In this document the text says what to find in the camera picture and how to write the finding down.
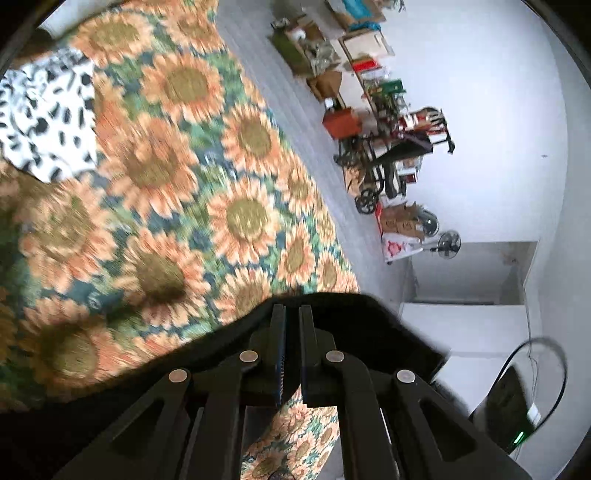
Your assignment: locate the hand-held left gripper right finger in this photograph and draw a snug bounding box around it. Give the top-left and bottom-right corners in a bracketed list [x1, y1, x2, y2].
[298, 305, 532, 480]

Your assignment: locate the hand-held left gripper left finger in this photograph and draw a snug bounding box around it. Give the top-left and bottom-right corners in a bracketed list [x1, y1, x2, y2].
[53, 304, 288, 480]

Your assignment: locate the black sweater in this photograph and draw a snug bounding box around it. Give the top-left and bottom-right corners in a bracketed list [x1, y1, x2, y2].
[0, 292, 451, 480]

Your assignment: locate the white bag with red print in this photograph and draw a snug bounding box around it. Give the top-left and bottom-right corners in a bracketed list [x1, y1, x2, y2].
[380, 233, 424, 264]

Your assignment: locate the brown cardboard box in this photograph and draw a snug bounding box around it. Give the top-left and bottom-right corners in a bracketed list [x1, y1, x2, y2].
[377, 202, 428, 241]

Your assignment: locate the black standing fan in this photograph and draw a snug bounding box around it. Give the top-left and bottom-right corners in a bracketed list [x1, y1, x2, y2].
[436, 230, 463, 262]

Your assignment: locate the grey round fan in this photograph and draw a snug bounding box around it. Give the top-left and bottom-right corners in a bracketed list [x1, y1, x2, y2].
[417, 209, 440, 236]

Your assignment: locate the sunflower print blanket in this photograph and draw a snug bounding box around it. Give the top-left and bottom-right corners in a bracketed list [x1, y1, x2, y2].
[0, 0, 363, 480]

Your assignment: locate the orange box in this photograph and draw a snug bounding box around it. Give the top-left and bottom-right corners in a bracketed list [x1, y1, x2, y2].
[322, 108, 363, 140]

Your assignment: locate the low white cabinet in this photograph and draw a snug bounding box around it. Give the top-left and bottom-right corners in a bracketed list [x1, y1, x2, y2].
[339, 31, 417, 121]

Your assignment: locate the open olive cardboard box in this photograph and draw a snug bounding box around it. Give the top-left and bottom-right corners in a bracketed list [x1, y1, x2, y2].
[270, 18, 343, 77]

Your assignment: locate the black-spotted white garment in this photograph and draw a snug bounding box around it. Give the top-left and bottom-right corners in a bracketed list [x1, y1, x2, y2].
[0, 46, 100, 184]

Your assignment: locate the stack of cardboard boxes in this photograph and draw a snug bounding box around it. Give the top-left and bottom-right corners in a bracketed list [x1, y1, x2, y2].
[323, 0, 389, 29]

